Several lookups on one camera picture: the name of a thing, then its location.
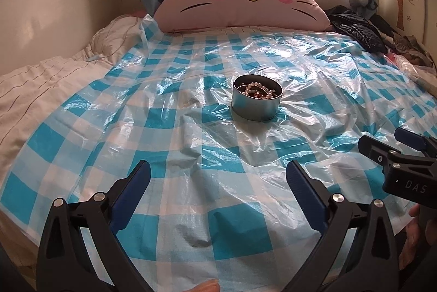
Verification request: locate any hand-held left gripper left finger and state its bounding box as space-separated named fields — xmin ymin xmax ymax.
xmin=36 ymin=160 xmax=152 ymax=292

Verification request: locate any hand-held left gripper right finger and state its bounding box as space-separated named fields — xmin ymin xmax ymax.
xmin=286 ymin=160 xmax=400 ymax=292

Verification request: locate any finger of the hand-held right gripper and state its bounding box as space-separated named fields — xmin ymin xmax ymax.
xmin=358 ymin=135 xmax=399 ymax=166
xmin=394 ymin=127 xmax=437 ymax=157

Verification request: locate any round metal tin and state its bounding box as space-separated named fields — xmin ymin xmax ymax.
xmin=231 ymin=74 xmax=283 ymax=122

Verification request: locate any pink brown bead bracelet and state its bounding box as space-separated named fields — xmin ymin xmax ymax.
xmin=244 ymin=89 xmax=274 ymax=101

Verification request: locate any white bead bracelet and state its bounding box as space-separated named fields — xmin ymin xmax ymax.
xmin=239 ymin=82 xmax=278 ymax=100

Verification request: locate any person's right hand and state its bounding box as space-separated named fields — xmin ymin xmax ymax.
xmin=399 ymin=203 xmax=424 ymax=271

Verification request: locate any clear plastic bag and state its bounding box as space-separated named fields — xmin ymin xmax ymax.
xmin=392 ymin=53 xmax=437 ymax=88

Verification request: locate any blue checkered plastic sheet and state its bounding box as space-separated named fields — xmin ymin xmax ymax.
xmin=0 ymin=15 xmax=437 ymax=292

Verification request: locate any pile of clothes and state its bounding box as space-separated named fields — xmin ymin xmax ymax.
xmin=370 ymin=14 xmax=437 ymax=75

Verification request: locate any black jacket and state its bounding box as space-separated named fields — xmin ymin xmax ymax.
xmin=326 ymin=5 xmax=389 ymax=54

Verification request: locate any white quilt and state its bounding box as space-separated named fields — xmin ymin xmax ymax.
xmin=0 ymin=15 xmax=155 ymax=184

